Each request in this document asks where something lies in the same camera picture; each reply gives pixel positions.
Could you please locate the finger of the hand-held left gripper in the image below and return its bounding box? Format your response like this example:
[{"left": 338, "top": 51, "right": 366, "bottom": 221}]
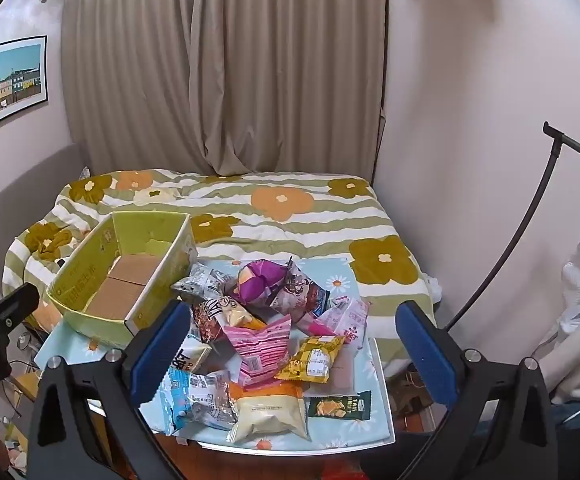
[{"left": 0, "top": 282, "right": 41, "bottom": 333}]

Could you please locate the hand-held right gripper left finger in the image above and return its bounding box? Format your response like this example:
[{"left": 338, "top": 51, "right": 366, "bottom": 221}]
[{"left": 26, "top": 300, "right": 193, "bottom": 480}]

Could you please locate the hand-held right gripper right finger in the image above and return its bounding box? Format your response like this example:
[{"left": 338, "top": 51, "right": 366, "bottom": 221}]
[{"left": 395, "top": 301, "right": 561, "bottom": 480}]

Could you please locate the white black-lettered snack packet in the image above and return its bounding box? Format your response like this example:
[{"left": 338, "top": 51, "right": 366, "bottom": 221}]
[{"left": 170, "top": 332, "right": 213, "bottom": 373}]

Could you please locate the tan snack packet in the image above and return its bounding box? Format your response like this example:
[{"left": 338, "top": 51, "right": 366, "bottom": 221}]
[{"left": 220, "top": 305, "right": 268, "bottom": 332}]

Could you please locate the white pink-print snack packet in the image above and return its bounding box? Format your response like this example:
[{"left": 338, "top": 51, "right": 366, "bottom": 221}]
[{"left": 297, "top": 296, "right": 371, "bottom": 343}]

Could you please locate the green cardboard box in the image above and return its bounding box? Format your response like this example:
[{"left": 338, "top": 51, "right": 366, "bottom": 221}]
[{"left": 45, "top": 210, "right": 198, "bottom": 350}]

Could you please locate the orange snack packet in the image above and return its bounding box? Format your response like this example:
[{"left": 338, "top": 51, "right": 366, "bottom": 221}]
[{"left": 227, "top": 380, "right": 303, "bottom": 401}]

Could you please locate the yellow snack packet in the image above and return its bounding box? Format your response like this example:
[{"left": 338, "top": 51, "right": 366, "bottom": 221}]
[{"left": 274, "top": 335, "right": 346, "bottom": 385}]

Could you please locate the cream snack packet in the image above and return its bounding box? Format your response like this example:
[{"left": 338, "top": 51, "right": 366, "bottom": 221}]
[{"left": 227, "top": 394, "right": 310, "bottom": 445}]

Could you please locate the dark brown snack packet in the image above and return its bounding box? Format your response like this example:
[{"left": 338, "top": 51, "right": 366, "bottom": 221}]
[{"left": 191, "top": 297, "right": 236, "bottom": 345}]

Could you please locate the light blue snack packet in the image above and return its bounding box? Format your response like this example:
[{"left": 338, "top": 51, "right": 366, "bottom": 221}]
[{"left": 159, "top": 366, "right": 238, "bottom": 436}]

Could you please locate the grey printed snack packet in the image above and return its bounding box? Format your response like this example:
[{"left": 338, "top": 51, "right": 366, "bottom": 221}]
[{"left": 170, "top": 262, "right": 231, "bottom": 306}]

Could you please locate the pale mauve flat packet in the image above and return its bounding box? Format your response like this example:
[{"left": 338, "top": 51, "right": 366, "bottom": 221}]
[{"left": 302, "top": 340, "right": 360, "bottom": 396}]

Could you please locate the pink striped snack packet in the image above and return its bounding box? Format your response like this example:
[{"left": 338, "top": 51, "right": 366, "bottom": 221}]
[{"left": 222, "top": 316, "right": 293, "bottom": 391}]

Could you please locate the small dark green snack packet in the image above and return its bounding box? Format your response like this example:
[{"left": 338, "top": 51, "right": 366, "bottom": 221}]
[{"left": 307, "top": 391, "right": 372, "bottom": 421}]

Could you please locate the purple snack packet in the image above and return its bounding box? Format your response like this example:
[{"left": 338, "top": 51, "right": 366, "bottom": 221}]
[{"left": 235, "top": 259, "right": 293, "bottom": 321}]

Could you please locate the brown cartoon snack packet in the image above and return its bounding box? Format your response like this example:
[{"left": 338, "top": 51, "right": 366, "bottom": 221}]
[{"left": 270, "top": 257, "right": 331, "bottom": 328}]

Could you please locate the white garment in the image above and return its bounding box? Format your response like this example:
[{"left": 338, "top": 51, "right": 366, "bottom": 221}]
[{"left": 540, "top": 260, "right": 580, "bottom": 406}]

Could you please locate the green striped floral blanket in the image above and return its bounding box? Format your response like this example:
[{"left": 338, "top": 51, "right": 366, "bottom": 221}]
[{"left": 2, "top": 167, "right": 443, "bottom": 361}]

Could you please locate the black clothes rack pole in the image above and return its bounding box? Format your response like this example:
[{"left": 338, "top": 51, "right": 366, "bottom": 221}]
[{"left": 445, "top": 121, "right": 580, "bottom": 333}]

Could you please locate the beige curtain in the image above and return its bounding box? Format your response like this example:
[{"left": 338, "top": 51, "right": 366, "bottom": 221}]
[{"left": 60, "top": 0, "right": 388, "bottom": 183}]

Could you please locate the framed wall poster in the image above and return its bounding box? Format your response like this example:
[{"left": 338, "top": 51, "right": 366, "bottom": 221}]
[{"left": 0, "top": 35, "right": 50, "bottom": 138}]

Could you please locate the black cord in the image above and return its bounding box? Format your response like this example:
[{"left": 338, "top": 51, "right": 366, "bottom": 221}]
[{"left": 381, "top": 0, "right": 390, "bottom": 181}]

